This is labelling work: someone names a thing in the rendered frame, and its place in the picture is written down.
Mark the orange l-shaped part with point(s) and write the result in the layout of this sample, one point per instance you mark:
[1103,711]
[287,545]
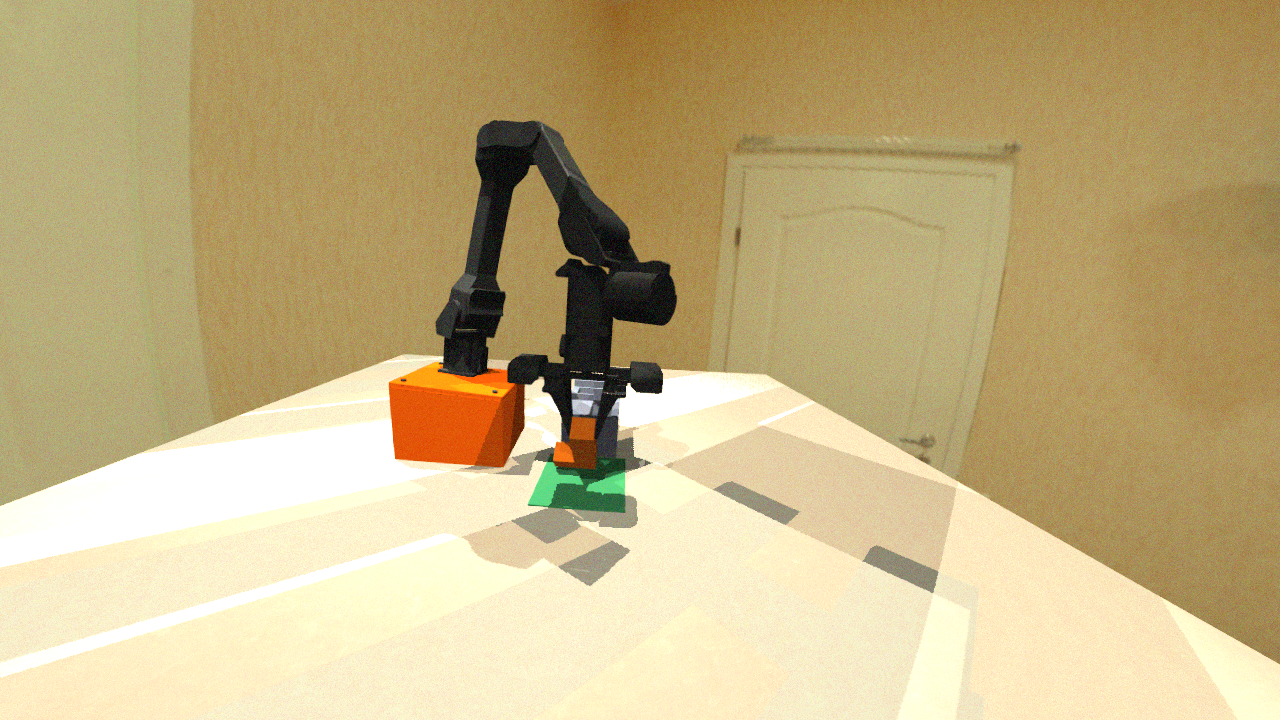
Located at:
[581,452]

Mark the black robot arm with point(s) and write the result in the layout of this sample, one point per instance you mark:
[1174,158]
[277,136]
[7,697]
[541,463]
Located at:
[642,292]

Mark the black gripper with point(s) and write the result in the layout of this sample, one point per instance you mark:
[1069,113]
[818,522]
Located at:
[587,350]

